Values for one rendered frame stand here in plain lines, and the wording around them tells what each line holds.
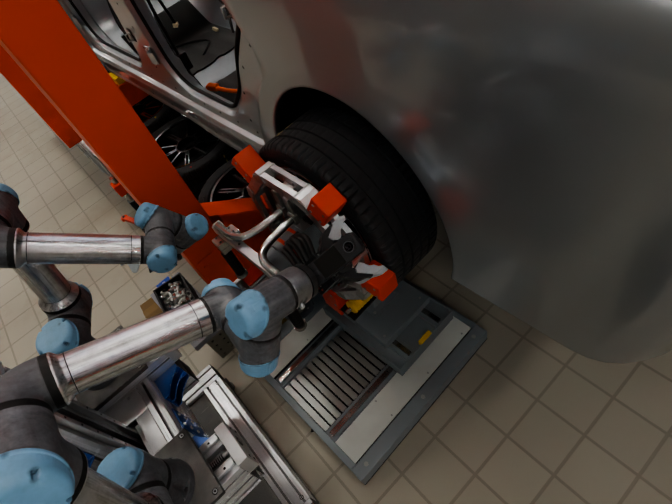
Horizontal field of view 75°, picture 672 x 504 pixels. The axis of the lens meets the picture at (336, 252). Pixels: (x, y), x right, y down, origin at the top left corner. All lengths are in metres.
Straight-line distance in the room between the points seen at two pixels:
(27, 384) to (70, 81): 0.83
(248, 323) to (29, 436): 0.33
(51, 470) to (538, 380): 1.79
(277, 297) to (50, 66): 0.90
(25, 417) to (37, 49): 0.90
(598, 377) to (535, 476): 0.49
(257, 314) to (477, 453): 1.43
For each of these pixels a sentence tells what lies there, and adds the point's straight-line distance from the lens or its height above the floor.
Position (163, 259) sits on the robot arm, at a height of 1.19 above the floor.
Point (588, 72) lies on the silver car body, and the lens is 0.77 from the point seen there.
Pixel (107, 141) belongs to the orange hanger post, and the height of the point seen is 1.33.
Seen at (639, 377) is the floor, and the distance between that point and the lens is 2.21.
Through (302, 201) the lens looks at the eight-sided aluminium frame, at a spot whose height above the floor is 1.12.
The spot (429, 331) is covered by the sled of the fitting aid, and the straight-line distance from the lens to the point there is 1.99.
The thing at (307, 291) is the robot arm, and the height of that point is 1.31.
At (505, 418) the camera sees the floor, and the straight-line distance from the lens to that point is 2.05.
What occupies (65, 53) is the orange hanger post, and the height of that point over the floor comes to 1.57.
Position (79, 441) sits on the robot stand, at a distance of 1.36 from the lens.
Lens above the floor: 1.96
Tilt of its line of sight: 50 degrees down
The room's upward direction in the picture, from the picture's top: 22 degrees counter-clockwise
